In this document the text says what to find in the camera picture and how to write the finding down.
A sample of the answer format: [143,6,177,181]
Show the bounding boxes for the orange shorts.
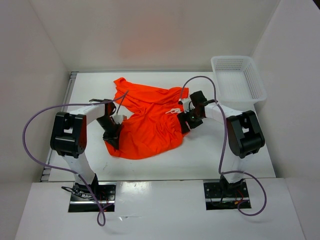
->
[105,77,189,160]

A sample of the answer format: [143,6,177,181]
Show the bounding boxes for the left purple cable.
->
[22,90,130,227]

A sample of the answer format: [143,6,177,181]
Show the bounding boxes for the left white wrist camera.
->
[112,113,127,125]

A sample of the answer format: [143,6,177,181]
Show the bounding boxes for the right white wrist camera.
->
[178,98,195,113]

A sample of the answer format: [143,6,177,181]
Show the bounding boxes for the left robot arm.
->
[50,98,127,200]

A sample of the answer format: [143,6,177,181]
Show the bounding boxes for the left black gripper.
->
[96,115,123,151]

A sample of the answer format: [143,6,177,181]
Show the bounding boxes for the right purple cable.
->
[181,75,268,216]

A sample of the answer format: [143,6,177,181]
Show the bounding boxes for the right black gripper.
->
[176,107,204,134]

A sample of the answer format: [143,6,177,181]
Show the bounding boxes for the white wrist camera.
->
[178,98,195,113]
[112,113,127,125]

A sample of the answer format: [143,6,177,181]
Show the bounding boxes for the purple cable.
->
[22,90,130,227]
[181,75,268,216]

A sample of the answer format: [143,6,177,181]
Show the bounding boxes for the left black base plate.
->
[61,181,116,213]

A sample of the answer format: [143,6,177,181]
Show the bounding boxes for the white plastic basket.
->
[210,55,267,110]

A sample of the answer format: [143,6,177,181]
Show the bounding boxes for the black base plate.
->
[61,181,116,213]
[203,179,252,211]

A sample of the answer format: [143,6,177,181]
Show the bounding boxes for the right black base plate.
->
[203,179,252,211]

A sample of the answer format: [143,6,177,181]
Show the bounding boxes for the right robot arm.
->
[177,91,265,198]

